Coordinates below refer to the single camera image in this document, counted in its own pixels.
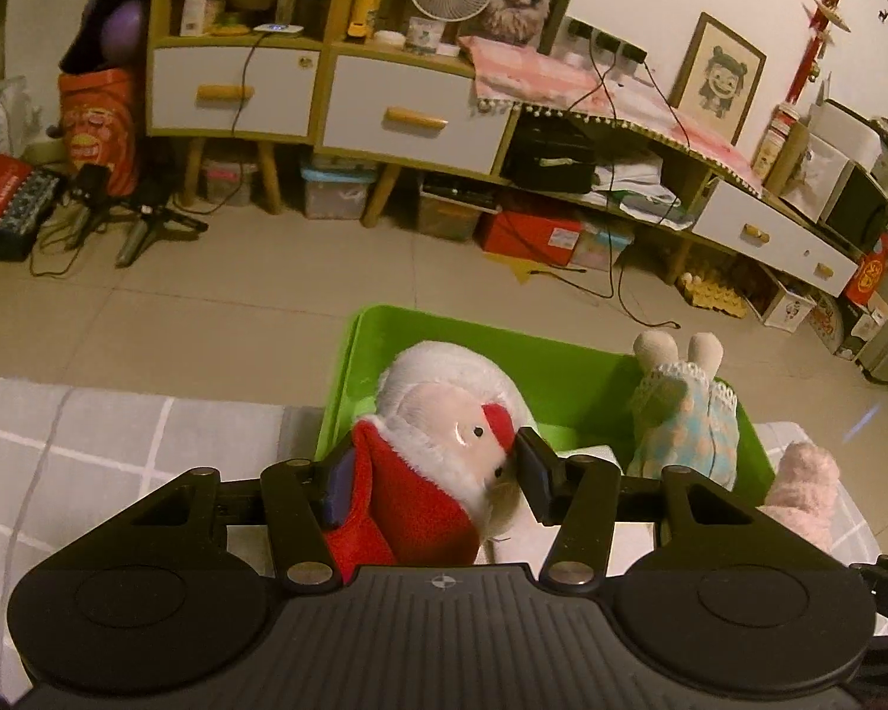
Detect tall snack tube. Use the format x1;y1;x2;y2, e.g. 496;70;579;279
751;104;802;180

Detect green plastic box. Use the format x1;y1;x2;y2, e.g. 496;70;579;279
314;302;780;504

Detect curved wooden tv stand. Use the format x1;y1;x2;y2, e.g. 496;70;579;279
503;107;860;304

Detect teal storage box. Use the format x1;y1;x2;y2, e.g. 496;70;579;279
570;225;635;272

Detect white cardboard box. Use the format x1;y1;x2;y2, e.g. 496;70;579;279
806;99;888;171

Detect clear storage box blue lid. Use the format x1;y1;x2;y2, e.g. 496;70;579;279
300;161;377;221

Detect grey checked blanket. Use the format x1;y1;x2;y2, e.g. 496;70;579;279
0;372;888;689

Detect yellow bottle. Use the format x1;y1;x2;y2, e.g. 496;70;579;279
348;0;387;41

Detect low wooden drawer cabinet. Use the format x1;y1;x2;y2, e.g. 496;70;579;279
317;40;519;229

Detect black flat device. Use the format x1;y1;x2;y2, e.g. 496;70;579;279
420;172;501;209

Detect orange snack bag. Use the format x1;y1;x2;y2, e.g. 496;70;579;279
57;68;141;197

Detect white carton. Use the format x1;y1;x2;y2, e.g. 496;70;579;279
181;0;227;38

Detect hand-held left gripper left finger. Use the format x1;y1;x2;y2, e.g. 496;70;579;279
52;450;358;594

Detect red gold box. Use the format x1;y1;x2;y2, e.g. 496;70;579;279
844;247;888;306

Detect egg tray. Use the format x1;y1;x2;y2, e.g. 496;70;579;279
675;271;751;319

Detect black bag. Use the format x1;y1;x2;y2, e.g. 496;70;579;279
500;114;614;195

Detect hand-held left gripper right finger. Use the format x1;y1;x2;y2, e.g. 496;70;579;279
516;427;845;594

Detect round patterned tin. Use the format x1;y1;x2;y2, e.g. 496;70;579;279
809;294;854;357

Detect black tripod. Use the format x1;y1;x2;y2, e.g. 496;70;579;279
59;163;210;269

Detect santa plush toy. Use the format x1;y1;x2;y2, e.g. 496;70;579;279
324;340;541;567

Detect dark tote bag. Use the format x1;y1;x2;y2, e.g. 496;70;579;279
59;0;156;75

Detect purple ball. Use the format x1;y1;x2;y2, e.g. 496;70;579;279
99;1;150;64

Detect folded clothes stack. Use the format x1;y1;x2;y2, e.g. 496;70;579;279
590;150;706;229

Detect wall power strip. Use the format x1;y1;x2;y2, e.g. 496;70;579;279
566;15;648;66

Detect black charger cable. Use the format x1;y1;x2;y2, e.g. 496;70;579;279
229;33;266;138

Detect red cardboard box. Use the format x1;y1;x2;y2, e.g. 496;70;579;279
477;211;585;269

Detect white jar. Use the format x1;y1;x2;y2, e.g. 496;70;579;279
407;17;446;54

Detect rabbit plush checked dress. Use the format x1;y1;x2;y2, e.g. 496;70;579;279
625;330;745;493

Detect black microwave oven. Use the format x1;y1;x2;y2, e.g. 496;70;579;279
818;163;888;253

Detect framed cartoon girl picture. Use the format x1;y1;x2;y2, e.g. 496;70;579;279
670;12;767;145

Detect white patterned box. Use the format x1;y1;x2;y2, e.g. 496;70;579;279
755;277;816;330

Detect pink table runner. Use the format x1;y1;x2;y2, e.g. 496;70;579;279
457;35;765;195

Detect red black gift box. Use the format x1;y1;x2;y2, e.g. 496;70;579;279
0;151;69;262

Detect white drawer wooden handle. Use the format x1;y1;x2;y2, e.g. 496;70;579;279
691;179;804;260
150;46;321;140
320;53;515;177
780;229;860;299

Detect pink plush toy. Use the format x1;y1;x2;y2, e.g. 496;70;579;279
756;441;843;556

